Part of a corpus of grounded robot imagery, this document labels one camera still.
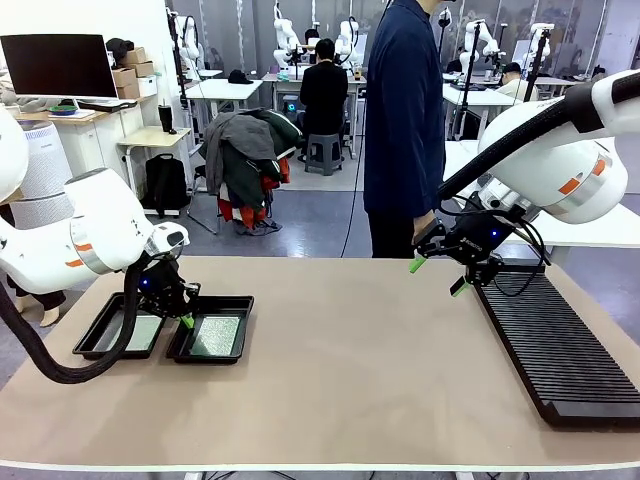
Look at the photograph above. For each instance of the brown cardboard box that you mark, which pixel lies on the brown cardboard box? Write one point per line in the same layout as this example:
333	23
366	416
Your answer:
124	77
135	56
144	69
129	91

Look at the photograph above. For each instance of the grey workbench desk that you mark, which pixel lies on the grey workbench desk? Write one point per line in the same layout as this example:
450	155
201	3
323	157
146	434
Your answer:
285	82

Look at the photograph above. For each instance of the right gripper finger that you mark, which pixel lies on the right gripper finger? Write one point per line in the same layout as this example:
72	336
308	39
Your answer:
480	272
432	240

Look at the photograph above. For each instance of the person in black trousers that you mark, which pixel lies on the person in black trousers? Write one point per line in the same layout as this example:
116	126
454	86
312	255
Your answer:
47	302

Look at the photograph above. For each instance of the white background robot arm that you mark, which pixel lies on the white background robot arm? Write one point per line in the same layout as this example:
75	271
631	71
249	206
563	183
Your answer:
189	47
480	40
286	35
542	42
347	42

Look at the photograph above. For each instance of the person's right hand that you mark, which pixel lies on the person's right hand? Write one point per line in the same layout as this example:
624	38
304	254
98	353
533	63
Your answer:
421	222

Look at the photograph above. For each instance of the computer case with lit fan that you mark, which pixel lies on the computer case with lit fan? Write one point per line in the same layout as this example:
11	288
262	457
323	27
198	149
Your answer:
290	108

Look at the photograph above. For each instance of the black backpack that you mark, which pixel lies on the black backpack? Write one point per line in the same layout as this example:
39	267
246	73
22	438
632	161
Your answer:
165	185

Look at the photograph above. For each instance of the person's right forearm blue sleeve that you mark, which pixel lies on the person's right forearm blue sleeve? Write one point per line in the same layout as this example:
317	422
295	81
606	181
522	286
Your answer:
430	185

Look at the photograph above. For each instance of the black cap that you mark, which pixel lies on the black cap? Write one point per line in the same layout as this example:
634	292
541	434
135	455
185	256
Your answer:
241	77

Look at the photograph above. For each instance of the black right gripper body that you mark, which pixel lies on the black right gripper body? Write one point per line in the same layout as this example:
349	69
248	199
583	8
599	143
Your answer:
480	237

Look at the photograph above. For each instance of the black tumbler with straw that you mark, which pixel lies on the black tumbler with straw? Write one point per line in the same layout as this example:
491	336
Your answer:
165	119

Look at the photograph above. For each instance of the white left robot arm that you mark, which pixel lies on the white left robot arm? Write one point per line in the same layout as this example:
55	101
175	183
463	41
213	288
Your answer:
100	225

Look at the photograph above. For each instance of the black plastic ESD tray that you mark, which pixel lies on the black plastic ESD tray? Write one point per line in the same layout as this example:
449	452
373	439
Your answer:
100	320
225	306

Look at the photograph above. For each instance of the white air purifier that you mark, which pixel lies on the white air purifier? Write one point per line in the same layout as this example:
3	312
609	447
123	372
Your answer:
47	150

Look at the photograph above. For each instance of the seated person black jacket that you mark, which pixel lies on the seated person black jacket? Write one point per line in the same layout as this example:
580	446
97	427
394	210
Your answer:
324	95

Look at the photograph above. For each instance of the wooden shelf unit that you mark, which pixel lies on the wooden shelf unit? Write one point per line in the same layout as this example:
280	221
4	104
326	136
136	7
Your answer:
565	87

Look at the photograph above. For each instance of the white cabinet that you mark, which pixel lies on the white cabinet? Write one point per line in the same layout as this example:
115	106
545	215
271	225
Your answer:
100	145

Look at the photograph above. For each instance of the grey plastic stool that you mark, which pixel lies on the grey plastic stool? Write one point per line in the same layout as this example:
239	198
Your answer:
324	155

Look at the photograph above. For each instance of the black tripod stand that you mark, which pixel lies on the black tripod stand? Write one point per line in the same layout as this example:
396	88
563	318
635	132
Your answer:
535	60

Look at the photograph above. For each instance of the green circuit board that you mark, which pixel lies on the green circuit board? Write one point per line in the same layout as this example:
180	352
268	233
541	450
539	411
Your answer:
147	334
217	336

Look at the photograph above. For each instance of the person in blue coat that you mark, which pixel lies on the person in blue coat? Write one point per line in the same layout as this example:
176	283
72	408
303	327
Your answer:
400	125

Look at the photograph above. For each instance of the white box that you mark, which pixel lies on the white box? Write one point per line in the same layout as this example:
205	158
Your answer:
147	86

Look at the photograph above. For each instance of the white desk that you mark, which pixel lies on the white desk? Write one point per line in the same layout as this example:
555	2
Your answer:
225	90
470	97

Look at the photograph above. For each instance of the black keyboard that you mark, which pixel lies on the black keyboard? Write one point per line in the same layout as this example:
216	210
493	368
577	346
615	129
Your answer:
107	103

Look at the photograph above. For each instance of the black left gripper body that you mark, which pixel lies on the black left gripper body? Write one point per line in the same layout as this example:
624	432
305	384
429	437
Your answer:
162	287

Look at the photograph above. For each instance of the white side table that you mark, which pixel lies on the white side table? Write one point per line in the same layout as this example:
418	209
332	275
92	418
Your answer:
590	232

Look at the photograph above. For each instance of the blue plate with green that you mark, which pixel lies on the blue plate with green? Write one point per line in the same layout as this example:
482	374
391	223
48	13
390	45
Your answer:
63	109

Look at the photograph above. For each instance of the black computer monitor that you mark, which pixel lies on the black computer monitor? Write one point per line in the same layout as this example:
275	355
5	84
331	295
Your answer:
60	65

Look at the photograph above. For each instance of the black slotted board rack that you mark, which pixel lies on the black slotted board rack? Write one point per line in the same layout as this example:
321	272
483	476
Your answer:
560	350

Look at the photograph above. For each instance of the metal chair frame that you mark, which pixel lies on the metal chair frame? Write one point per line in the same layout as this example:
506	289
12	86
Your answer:
202	210

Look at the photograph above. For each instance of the white back desk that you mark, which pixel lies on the white back desk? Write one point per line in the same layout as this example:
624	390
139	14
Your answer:
470	97

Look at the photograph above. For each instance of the small wood-top rolling table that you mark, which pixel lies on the small wood-top rolling table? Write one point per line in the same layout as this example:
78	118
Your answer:
152	137

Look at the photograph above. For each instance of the seated person beige jacket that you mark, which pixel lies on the seated person beige jacket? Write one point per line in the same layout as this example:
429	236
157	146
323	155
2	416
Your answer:
517	87

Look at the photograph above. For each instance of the pile of jackets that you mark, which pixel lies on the pile of jackets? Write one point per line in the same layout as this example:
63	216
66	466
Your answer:
245	160

